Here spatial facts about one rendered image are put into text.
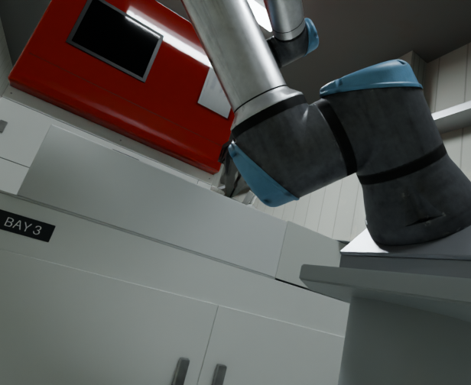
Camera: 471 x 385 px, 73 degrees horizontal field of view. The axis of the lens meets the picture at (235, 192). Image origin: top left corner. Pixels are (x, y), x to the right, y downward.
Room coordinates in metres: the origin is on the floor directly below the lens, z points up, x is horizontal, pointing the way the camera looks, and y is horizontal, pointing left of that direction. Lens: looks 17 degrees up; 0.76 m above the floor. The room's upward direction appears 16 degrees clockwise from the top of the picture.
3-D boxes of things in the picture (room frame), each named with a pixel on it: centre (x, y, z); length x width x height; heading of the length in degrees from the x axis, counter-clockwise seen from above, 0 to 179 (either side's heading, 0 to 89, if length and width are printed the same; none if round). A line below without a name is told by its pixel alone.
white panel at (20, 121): (1.18, 0.48, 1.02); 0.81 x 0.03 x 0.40; 114
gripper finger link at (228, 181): (0.76, 0.03, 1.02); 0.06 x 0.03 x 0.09; 24
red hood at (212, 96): (1.47, 0.61, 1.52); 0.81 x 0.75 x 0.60; 114
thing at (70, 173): (0.70, 0.13, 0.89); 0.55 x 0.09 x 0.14; 114
